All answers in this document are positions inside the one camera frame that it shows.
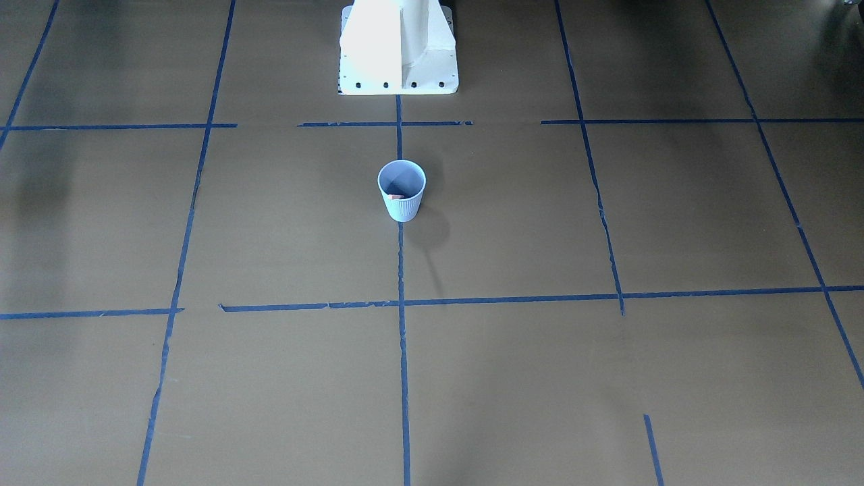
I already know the blue ribbed cup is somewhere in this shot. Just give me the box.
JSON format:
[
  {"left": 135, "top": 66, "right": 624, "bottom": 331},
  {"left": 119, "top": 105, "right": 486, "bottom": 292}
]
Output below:
[{"left": 377, "top": 159, "right": 428, "bottom": 223}]

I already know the white pedestal base plate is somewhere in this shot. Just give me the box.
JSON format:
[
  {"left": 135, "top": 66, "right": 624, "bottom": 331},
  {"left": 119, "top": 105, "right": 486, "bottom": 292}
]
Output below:
[{"left": 337, "top": 1, "right": 460, "bottom": 96}]

